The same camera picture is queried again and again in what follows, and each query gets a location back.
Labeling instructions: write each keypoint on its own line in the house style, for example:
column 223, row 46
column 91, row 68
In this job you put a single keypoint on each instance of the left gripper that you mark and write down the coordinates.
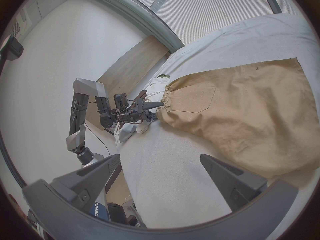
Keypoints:
column 136, row 112

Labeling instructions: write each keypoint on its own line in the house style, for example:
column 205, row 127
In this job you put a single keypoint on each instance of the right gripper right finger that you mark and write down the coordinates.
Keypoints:
column 245, row 186

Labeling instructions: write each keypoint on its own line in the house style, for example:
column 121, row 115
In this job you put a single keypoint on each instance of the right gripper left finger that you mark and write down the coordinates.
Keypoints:
column 75, row 186

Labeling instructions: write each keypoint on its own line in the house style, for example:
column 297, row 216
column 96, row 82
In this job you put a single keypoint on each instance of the beige shorts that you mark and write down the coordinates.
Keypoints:
column 250, row 114

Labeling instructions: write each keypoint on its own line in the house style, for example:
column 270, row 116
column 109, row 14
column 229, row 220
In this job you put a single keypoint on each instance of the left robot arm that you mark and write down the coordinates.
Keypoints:
column 80, row 109

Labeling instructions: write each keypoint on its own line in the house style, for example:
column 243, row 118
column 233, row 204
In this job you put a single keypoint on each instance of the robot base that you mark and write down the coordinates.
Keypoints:
column 117, row 209

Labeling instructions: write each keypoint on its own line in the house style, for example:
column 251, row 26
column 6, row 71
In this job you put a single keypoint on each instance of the brown garment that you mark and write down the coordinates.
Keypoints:
column 141, row 95

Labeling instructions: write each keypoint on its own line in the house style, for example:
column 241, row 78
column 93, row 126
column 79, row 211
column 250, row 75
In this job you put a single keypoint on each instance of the white garment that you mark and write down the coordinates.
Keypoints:
column 156, row 89

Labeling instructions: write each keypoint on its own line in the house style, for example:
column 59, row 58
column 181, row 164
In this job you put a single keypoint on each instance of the green garment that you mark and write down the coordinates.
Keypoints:
column 164, row 76

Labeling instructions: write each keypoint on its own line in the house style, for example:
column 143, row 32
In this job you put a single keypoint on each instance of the window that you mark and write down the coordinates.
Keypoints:
column 200, row 6

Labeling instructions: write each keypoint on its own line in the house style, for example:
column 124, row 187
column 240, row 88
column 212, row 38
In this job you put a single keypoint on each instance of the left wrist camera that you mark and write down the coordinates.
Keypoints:
column 121, row 99

